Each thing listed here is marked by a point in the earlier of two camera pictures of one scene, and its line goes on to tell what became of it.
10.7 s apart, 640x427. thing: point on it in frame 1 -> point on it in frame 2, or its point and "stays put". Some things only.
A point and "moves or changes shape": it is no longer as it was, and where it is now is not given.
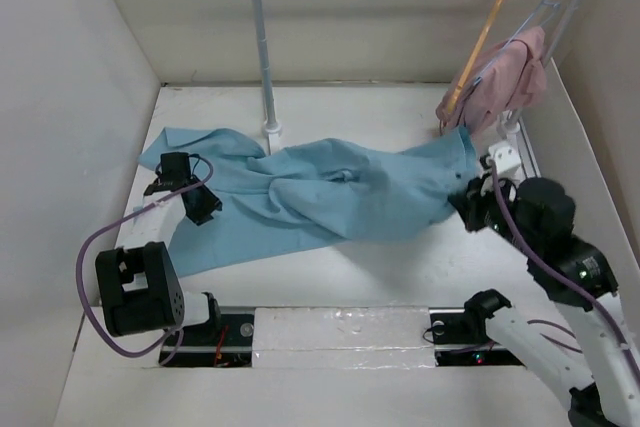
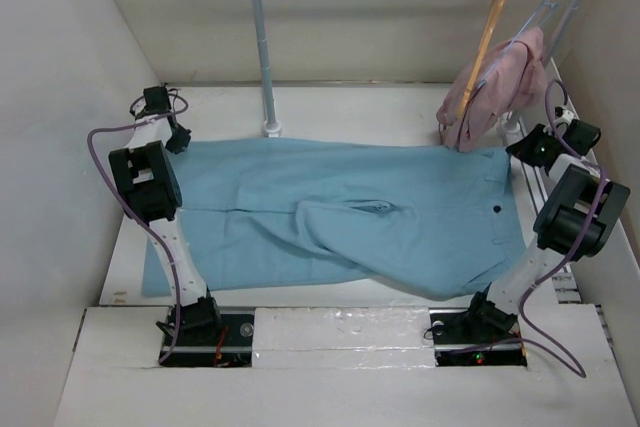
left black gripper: x=210 y=204 -> x=182 y=140
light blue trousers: x=311 y=190 moves or changes shape
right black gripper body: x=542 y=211 -> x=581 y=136
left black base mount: x=226 y=341 stays put
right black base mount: x=462 y=339 stays put
